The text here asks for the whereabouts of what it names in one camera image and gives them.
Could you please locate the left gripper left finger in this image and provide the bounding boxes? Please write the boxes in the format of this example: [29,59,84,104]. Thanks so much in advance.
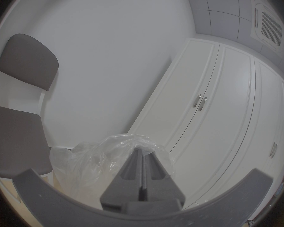
[100,148,143,212]

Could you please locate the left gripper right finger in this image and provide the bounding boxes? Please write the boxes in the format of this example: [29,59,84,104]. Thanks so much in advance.
[139,150,185,210]

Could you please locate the clear plastic bag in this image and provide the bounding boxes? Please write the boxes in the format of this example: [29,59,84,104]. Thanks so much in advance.
[49,133,175,201]

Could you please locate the white wardrobe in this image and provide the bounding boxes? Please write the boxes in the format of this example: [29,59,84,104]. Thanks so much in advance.
[127,38,284,213]

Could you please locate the white chair with grey cushions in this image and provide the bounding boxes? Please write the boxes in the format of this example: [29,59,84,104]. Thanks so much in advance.
[0,34,60,184]

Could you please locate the white ceiling air conditioner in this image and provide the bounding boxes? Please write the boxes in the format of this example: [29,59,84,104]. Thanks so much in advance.
[250,0,284,53]

